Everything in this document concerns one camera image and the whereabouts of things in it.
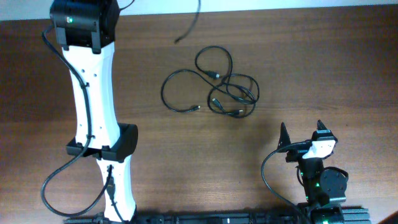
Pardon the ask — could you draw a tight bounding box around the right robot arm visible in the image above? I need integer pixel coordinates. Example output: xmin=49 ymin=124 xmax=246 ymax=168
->
xmin=277 ymin=120 xmax=349 ymax=223

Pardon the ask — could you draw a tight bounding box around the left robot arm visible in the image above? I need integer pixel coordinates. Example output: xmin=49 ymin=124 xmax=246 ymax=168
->
xmin=40 ymin=0 xmax=138 ymax=223

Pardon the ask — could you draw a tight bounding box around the black usb cable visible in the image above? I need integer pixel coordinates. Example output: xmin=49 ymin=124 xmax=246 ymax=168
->
xmin=195 ymin=45 xmax=257 ymax=105
xmin=160 ymin=68 xmax=261 ymax=119
xmin=174 ymin=0 xmax=201 ymax=44

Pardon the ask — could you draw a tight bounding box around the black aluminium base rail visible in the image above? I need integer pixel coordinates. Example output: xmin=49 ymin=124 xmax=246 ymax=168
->
xmin=63 ymin=207 xmax=371 ymax=224

